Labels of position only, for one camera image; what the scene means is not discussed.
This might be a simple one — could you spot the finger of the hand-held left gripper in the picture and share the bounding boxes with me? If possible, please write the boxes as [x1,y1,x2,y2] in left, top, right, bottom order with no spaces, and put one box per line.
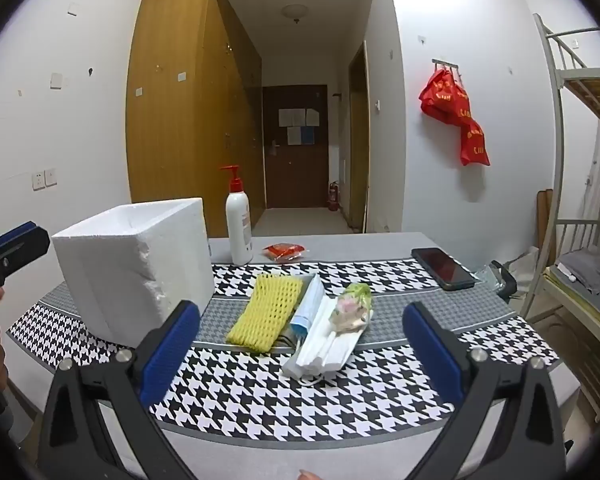
[0,221,37,253]
[0,229,51,281]

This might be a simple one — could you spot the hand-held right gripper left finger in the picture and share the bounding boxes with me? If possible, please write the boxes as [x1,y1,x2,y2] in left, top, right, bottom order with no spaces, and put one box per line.
[36,300,216,480]

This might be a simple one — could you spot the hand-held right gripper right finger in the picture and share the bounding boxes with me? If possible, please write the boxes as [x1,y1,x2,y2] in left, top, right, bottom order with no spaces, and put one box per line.
[402,301,567,480]

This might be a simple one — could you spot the white foam box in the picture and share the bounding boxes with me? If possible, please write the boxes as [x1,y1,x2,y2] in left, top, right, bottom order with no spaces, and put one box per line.
[51,197,216,348]

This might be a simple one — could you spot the clear pink green item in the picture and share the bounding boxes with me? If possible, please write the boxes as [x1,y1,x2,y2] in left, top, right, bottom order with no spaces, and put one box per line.
[330,282,374,333]

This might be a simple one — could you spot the white face mask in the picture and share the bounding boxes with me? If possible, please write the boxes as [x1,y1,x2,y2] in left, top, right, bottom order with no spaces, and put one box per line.
[281,297,373,386]

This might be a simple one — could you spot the blue face mask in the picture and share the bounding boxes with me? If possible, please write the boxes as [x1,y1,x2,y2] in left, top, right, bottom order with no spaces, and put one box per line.
[289,274,326,336]

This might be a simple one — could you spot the black smartphone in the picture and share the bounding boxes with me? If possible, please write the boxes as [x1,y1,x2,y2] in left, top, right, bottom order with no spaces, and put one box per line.
[411,247,477,292]

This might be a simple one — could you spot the clear plastic bag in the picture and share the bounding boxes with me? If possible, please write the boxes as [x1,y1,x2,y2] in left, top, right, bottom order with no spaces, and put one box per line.
[474,262,506,292]

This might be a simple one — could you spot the houndstooth tablecloth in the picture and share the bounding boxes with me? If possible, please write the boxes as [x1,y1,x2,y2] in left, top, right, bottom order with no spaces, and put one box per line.
[7,259,561,443]

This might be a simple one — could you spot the black plastic stand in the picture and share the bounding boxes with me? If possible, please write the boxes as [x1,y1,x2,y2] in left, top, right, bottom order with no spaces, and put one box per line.
[490,260,518,303]

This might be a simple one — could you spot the white plastic bag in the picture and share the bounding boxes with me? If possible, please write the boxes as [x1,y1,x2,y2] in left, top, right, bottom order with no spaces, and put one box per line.
[510,247,542,306]

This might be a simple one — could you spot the white pump lotion bottle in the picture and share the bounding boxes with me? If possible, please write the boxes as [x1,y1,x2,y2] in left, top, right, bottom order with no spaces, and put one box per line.
[219,165,254,266]

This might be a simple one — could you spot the red snack packet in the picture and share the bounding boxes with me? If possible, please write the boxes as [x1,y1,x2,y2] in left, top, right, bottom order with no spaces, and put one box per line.
[262,241,307,262]

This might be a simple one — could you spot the leaning wooden boards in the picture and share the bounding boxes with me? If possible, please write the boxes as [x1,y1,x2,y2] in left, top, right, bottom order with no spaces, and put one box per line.
[536,189,558,281]

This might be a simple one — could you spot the grey folded cloth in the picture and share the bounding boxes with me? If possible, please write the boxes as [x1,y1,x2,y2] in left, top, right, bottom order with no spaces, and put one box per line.
[555,250,600,295]

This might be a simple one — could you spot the wooden wardrobe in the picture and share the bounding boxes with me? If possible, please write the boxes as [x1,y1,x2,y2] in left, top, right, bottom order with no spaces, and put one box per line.
[125,0,266,238]

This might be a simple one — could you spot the red fabric bag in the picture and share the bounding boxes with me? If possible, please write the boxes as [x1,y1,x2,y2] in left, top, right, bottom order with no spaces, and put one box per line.
[419,67,472,126]
[460,119,491,167]

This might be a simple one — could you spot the dark brown door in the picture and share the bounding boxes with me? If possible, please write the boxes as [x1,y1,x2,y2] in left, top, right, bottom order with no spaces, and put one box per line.
[262,85,329,209]

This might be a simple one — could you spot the metal bunk bed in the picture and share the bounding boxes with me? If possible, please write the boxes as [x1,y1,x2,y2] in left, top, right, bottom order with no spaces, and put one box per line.
[522,12,600,431]

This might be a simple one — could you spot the wooden side door frame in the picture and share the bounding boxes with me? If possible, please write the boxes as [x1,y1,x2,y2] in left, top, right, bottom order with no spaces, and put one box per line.
[348,41,371,233]

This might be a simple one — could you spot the metal wall hook rack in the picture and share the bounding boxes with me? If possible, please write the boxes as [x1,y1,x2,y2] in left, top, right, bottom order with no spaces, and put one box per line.
[431,59,463,80]

